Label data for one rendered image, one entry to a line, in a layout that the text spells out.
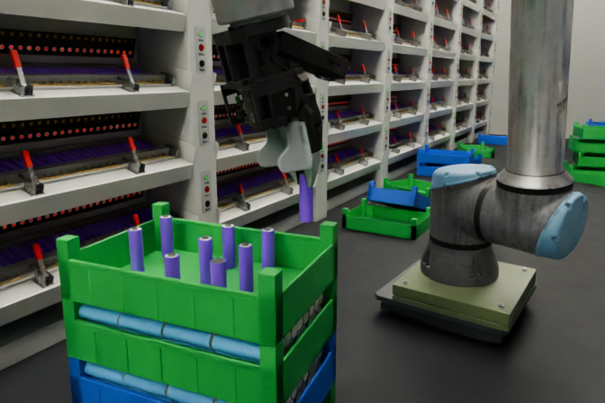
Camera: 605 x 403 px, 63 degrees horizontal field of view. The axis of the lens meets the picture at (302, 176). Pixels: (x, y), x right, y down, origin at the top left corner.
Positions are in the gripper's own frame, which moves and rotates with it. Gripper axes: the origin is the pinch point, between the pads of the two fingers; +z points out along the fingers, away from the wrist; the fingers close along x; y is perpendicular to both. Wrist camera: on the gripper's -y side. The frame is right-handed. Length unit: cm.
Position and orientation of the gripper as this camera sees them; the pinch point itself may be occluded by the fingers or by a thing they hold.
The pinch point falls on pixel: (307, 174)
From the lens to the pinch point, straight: 64.9
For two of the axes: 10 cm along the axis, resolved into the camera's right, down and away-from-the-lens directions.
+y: -7.7, 3.7, -5.2
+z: 2.1, 9.1, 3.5
